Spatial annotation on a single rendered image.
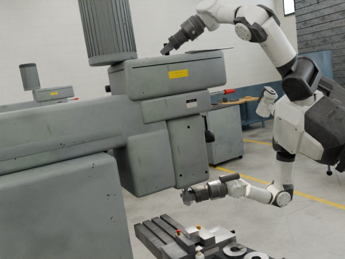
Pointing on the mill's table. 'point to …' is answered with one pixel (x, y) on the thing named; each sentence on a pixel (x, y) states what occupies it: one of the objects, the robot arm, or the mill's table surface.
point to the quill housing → (188, 150)
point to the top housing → (167, 74)
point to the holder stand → (239, 253)
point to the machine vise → (171, 249)
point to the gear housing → (175, 106)
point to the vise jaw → (206, 237)
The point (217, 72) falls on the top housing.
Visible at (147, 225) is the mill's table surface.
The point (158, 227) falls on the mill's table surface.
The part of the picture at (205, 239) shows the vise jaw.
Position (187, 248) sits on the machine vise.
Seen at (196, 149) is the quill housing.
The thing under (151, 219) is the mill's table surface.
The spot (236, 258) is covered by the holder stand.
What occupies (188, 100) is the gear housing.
